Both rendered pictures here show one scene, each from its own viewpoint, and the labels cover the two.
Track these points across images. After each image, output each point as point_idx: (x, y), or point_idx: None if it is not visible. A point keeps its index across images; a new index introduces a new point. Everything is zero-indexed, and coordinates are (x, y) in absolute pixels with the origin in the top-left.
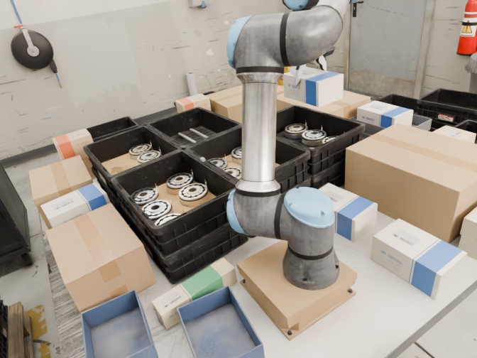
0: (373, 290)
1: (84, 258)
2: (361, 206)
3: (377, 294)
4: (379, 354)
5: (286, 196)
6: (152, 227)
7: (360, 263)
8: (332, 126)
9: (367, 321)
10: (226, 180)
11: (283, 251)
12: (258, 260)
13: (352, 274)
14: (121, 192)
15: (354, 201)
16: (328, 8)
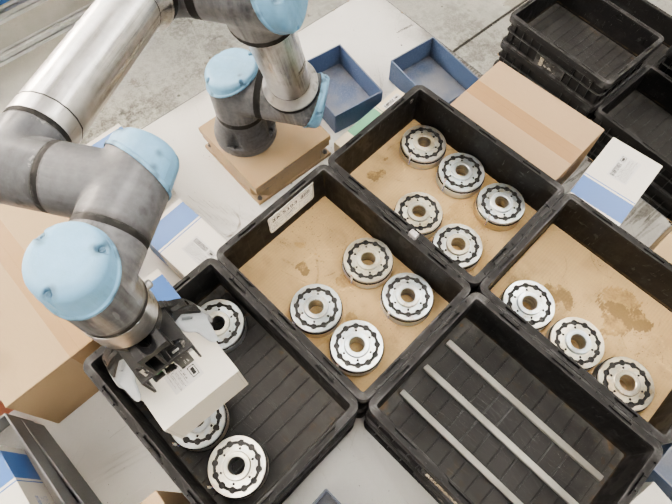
0: (187, 152)
1: (503, 89)
2: (162, 227)
3: (183, 148)
4: (200, 97)
5: (254, 63)
6: (423, 86)
7: (190, 186)
8: (148, 428)
9: (202, 122)
10: (354, 178)
11: (276, 153)
12: (304, 140)
13: (203, 126)
14: (516, 152)
15: (169, 238)
16: None
